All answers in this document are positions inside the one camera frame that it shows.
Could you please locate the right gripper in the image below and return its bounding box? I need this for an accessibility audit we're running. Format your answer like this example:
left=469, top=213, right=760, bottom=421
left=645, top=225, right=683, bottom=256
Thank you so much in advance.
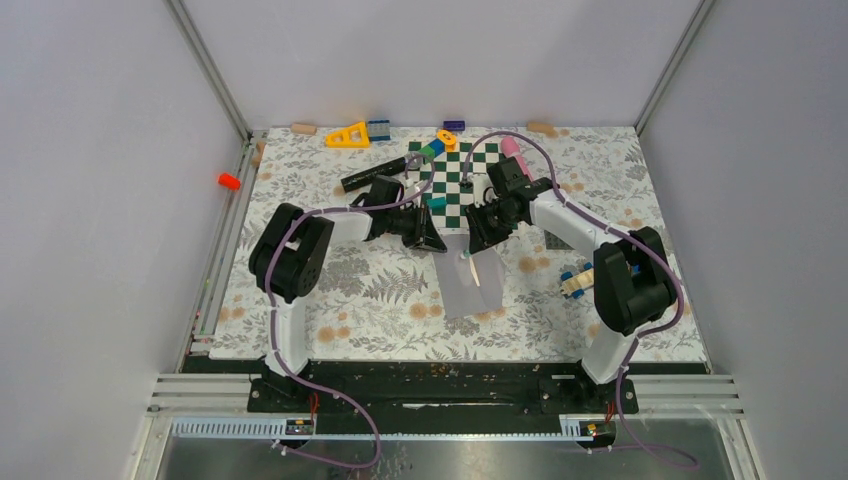
left=464, top=198, right=521, bottom=255

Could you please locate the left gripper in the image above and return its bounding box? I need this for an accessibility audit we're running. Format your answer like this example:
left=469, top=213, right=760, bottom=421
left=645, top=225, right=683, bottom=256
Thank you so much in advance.
left=384, top=202, right=447, bottom=253

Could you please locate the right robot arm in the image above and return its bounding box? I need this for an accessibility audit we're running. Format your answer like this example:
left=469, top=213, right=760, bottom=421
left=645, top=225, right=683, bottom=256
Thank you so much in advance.
left=465, top=158, right=682, bottom=412

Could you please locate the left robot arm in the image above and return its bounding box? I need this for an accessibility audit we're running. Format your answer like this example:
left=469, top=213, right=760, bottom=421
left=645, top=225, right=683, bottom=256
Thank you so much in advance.
left=248, top=175, right=447, bottom=411

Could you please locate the floral table cloth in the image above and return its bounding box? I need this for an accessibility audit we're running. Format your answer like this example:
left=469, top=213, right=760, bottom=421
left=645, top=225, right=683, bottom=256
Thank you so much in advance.
left=210, top=127, right=665, bottom=362

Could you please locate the teal cube block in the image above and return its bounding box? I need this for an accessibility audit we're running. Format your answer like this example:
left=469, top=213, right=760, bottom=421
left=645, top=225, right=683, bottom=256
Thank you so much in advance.
left=427, top=197, right=448, bottom=210

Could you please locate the green white chessboard mat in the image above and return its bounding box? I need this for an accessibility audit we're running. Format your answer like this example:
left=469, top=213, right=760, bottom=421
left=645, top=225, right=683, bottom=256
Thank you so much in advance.
left=405, top=141, right=505, bottom=234

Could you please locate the grey lego baseplate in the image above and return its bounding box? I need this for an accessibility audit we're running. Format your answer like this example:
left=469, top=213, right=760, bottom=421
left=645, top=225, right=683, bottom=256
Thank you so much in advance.
left=544, top=231, right=573, bottom=251

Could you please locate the black toy microphone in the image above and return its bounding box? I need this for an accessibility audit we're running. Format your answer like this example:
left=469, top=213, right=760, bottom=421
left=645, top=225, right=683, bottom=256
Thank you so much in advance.
left=340, top=152, right=426, bottom=193

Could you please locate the beige toy car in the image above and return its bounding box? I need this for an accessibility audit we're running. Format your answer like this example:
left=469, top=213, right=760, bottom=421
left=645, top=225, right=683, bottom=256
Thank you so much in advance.
left=560, top=262, right=595, bottom=299

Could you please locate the blue lego brick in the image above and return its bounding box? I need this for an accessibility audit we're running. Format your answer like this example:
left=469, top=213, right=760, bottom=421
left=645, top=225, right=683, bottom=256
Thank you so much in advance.
left=366, top=119, right=391, bottom=142

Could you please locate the purple lego brick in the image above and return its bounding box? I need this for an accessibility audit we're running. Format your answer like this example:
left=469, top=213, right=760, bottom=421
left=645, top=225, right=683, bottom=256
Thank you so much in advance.
left=442, top=120, right=466, bottom=132

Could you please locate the yellow triangle toy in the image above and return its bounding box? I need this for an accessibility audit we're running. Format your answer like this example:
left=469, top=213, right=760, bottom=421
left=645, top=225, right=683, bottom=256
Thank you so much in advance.
left=325, top=121, right=370, bottom=149

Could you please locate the wooden cylinder block right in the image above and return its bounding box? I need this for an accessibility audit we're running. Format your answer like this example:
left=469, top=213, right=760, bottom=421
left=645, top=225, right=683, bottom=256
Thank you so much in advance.
left=526, top=121, right=558, bottom=137

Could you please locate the wooden cylinder block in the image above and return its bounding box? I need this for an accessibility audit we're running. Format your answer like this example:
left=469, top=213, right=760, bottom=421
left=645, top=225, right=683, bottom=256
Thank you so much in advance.
left=526, top=121, right=558, bottom=137
left=290, top=123, right=317, bottom=136

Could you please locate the wooden cylinder block left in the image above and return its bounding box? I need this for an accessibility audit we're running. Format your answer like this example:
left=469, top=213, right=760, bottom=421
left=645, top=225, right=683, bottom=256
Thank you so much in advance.
left=290, top=123, right=317, bottom=136

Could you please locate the orange cap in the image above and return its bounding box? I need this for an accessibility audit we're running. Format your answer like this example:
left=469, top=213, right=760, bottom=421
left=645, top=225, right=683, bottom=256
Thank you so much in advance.
left=217, top=173, right=242, bottom=191

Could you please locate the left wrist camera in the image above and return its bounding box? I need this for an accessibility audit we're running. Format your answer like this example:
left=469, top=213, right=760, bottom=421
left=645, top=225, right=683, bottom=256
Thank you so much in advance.
left=405, top=185, right=431, bottom=209

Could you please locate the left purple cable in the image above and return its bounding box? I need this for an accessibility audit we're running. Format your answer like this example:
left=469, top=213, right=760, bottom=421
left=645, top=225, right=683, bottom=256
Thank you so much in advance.
left=263, top=155, right=439, bottom=470

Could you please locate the purple cable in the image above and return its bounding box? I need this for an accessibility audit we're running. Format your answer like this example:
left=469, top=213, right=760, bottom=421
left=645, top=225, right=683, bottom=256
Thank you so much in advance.
left=461, top=131, right=702, bottom=472
left=263, top=155, right=439, bottom=470

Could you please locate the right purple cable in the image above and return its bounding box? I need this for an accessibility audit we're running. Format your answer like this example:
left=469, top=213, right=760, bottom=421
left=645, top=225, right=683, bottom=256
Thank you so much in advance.
left=461, top=131, right=702, bottom=472

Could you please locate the colourful block chain toy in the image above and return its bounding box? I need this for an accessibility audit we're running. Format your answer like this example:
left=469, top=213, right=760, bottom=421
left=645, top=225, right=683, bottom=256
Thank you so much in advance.
left=419, top=129, right=457, bottom=161

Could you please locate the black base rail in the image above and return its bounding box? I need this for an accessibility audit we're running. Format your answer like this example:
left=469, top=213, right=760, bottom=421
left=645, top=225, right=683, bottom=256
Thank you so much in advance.
left=172, top=359, right=707, bottom=438

